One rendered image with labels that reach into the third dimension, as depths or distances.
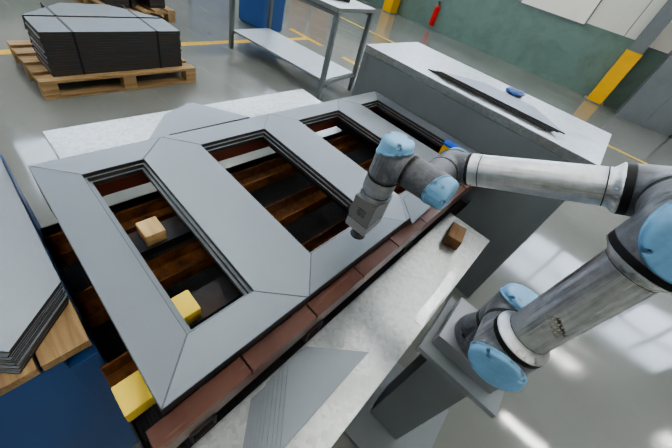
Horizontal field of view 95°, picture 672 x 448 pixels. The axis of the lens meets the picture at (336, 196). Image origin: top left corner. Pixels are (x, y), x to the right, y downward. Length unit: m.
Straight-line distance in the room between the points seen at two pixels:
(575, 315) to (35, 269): 1.03
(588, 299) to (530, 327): 0.13
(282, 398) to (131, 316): 0.36
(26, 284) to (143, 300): 0.21
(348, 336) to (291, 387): 0.22
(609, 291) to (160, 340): 0.78
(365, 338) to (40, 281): 0.75
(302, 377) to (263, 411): 0.10
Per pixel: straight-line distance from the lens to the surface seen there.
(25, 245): 0.94
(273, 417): 0.82
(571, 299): 0.69
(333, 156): 1.21
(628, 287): 0.66
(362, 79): 2.04
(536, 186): 0.74
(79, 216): 0.96
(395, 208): 1.08
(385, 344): 0.97
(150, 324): 0.74
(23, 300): 0.85
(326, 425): 0.87
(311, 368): 0.85
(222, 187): 0.99
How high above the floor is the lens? 1.51
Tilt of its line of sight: 40 degrees down
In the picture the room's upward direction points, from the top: 18 degrees clockwise
